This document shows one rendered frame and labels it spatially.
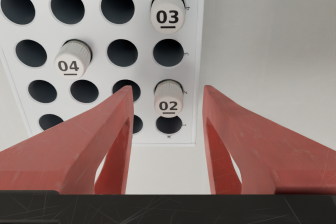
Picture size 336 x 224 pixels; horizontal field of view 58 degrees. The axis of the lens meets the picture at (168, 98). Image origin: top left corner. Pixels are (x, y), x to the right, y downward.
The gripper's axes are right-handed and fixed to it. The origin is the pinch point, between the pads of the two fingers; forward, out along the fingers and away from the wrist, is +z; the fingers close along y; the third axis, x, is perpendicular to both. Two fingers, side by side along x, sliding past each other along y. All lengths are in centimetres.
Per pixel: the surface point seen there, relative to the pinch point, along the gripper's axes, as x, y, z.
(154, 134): 2.6, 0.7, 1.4
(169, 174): 9.9, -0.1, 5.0
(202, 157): 8.2, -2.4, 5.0
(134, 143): 3.2, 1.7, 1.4
